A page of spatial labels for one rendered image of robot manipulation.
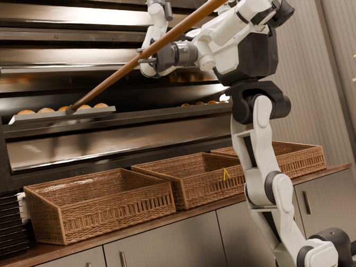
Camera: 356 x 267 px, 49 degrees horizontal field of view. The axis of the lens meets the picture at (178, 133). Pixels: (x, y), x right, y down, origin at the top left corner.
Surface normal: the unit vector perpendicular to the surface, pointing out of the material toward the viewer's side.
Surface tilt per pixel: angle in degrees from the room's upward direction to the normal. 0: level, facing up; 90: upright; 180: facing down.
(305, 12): 90
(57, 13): 70
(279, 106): 113
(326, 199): 90
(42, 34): 90
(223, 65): 90
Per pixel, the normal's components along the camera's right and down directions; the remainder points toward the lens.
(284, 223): 0.54, 0.25
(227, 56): -0.73, 0.11
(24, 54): 0.44, -0.51
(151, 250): 0.54, -0.18
